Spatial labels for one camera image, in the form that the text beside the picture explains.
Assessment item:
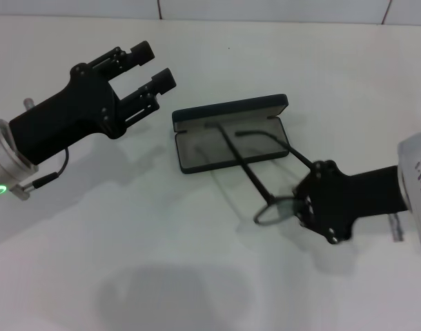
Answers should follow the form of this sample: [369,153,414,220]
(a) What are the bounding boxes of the right gripper cable with plug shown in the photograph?
[389,212,405,243]

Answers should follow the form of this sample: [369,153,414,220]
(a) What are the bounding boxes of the gripper cable with plug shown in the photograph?
[389,212,405,243]
[10,146,71,201]

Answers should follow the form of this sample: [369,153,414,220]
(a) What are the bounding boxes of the black hard glasses case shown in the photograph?
[171,92,289,174]

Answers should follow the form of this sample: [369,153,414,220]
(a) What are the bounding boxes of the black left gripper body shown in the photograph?
[8,61,128,166]

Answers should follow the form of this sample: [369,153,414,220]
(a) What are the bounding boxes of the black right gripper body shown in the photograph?
[306,159,410,245]

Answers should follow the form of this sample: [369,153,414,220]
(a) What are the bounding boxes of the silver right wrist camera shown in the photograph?
[396,128,421,263]

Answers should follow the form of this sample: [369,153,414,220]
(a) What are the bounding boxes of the left gripper cable with plug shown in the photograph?
[10,146,71,201]

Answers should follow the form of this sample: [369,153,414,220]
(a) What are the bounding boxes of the black round-lens glasses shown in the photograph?
[204,122,317,228]

